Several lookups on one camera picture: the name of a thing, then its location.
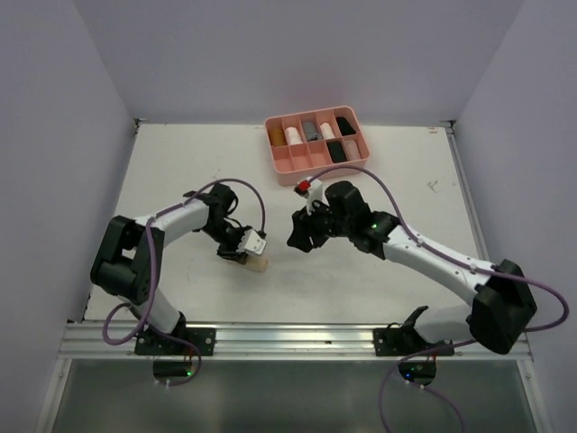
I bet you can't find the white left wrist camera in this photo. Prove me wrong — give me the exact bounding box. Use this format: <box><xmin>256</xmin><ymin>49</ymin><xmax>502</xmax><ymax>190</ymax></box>
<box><xmin>238</xmin><ymin>228</ymin><xmax>267</xmax><ymax>257</ymax></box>

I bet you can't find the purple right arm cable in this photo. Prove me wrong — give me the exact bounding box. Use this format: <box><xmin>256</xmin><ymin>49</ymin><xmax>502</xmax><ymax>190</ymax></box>
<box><xmin>306</xmin><ymin>165</ymin><xmax>569</xmax><ymax>433</ymax></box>

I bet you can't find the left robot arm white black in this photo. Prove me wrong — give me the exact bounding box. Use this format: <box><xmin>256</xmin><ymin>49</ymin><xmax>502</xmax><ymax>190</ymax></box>
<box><xmin>90</xmin><ymin>179</ymin><xmax>266</xmax><ymax>355</ymax></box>

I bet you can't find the pink underwear cream waistband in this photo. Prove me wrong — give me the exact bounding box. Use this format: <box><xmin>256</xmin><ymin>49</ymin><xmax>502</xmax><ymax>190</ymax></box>
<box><xmin>343</xmin><ymin>140</ymin><xmax>362</xmax><ymax>161</ymax></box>

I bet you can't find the right wrist camera red cap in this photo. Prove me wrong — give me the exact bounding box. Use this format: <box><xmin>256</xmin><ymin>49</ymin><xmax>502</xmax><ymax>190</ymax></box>
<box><xmin>294</xmin><ymin>177</ymin><xmax>324</xmax><ymax>215</ymax></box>

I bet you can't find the black underwear orange trim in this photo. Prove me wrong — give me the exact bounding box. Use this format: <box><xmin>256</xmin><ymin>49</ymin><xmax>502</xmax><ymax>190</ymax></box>
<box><xmin>326</xmin><ymin>140</ymin><xmax>348</xmax><ymax>164</ymax></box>

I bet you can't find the black rolled underwear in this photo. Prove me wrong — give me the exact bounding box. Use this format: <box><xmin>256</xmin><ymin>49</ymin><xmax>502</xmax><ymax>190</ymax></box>
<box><xmin>335</xmin><ymin>116</ymin><xmax>357</xmax><ymax>136</ymax></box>

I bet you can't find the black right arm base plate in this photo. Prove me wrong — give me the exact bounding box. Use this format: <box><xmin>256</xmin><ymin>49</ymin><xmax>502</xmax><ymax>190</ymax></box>
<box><xmin>372</xmin><ymin>306</ymin><xmax>454</xmax><ymax>356</ymax></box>

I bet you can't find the aluminium table frame rail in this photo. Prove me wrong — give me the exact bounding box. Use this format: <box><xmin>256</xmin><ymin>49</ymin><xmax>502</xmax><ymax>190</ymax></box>
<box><xmin>58</xmin><ymin>117</ymin><xmax>533</xmax><ymax>362</ymax></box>

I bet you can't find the beige underwear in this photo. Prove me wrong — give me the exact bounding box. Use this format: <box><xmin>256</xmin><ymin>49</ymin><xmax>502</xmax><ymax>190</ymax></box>
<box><xmin>243</xmin><ymin>255</ymin><xmax>269</xmax><ymax>272</ymax></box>

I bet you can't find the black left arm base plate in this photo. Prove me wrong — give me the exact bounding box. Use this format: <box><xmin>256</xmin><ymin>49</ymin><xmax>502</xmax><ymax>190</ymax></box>
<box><xmin>134</xmin><ymin>324</ymin><xmax>216</xmax><ymax>356</ymax></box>

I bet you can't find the grey rolled underwear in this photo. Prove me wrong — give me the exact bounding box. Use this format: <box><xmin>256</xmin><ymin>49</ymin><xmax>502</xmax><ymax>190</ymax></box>
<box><xmin>302</xmin><ymin>121</ymin><xmax>323</xmax><ymax>142</ymax></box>

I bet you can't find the brown rolled underwear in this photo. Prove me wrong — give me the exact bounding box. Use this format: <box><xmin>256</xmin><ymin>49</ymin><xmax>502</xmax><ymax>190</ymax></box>
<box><xmin>269</xmin><ymin>127</ymin><xmax>287</xmax><ymax>147</ymax></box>

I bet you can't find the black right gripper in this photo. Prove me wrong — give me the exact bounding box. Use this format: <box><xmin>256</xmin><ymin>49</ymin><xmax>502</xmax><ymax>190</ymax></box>
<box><xmin>286</xmin><ymin>195</ymin><xmax>352</xmax><ymax>252</ymax></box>

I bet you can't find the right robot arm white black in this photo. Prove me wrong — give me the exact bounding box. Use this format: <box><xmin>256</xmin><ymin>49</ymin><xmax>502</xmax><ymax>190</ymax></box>
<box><xmin>287</xmin><ymin>180</ymin><xmax>536</xmax><ymax>355</ymax></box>

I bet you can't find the pink divided organizer tray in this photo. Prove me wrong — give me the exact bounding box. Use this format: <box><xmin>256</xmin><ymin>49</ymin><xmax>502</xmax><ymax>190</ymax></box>
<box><xmin>264</xmin><ymin>106</ymin><xmax>371</xmax><ymax>186</ymax></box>

